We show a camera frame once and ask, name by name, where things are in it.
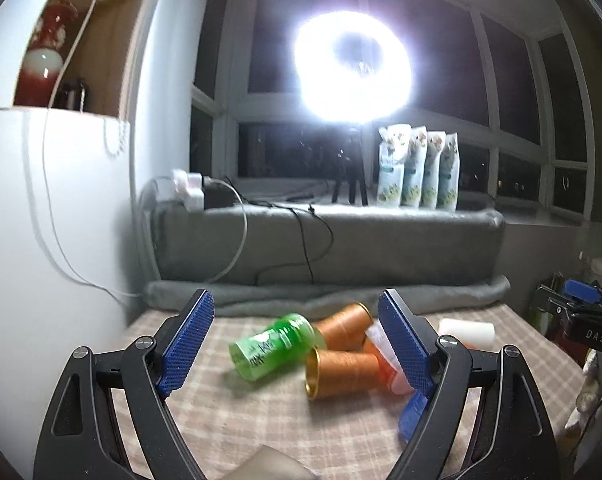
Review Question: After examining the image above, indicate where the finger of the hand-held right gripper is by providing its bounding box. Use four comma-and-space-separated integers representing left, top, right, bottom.
564, 280, 602, 304

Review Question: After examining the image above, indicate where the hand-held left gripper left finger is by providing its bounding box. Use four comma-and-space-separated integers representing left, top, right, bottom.
32, 288, 216, 480

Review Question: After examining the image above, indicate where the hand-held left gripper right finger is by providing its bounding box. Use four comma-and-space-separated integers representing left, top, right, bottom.
377, 288, 564, 480

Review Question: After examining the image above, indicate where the gold metallic cup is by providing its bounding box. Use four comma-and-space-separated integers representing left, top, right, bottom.
313, 302, 374, 351
304, 347, 382, 402

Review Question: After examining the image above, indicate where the white cup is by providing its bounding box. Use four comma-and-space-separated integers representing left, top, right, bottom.
438, 318, 496, 349

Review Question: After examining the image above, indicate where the blue plastic lid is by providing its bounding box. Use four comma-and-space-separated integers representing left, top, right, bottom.
398, 391, 430, 444

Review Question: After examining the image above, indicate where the green plastic bottle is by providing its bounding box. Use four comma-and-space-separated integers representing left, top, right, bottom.
229, 313, 328, 384

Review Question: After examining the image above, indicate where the grey blanket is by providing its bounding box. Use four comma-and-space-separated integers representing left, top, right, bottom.
143, 200, 512, 319

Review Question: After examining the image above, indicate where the checked tablecloth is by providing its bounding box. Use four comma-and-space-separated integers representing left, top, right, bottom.
108, 304, 589, 480

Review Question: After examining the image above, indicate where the beige soft object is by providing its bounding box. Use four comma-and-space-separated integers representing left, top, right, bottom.
228, 443, 318, 480

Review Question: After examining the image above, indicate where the white power strip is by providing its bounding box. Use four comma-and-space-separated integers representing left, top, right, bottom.
172, 169, 206, 213

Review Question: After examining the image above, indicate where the black power adapter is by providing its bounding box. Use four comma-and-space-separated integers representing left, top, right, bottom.
203, 176, 240, 210

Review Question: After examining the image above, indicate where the black tripod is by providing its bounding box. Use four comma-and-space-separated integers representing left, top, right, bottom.
331, 122, 370, 206

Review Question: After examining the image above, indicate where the dark bottle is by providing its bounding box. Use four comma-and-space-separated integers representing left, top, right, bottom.
60, 77, 91, 113

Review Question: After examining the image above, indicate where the wooden shelf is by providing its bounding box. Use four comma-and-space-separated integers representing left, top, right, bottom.
13, 0, 152, 121

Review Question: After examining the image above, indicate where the red white vase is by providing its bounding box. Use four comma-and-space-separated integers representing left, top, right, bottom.
14, 2, 80, 109

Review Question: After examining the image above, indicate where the grey looped cable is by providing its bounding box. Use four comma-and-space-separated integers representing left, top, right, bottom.
207, 176, 249, 284

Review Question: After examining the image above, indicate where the black cable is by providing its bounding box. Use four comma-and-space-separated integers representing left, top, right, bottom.
241, 199, 334, 287

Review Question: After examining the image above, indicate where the white bead chain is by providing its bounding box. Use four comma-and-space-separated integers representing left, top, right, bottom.
103, 117, 130, 159

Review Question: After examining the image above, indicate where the window frame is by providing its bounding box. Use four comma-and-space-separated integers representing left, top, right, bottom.
190, 0, 602, 227

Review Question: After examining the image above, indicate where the ring light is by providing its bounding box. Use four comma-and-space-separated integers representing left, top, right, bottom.
293, 10, 414, 122

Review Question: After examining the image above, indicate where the long white cable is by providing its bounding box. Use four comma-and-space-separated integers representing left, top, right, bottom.
42, 0, 150, 300

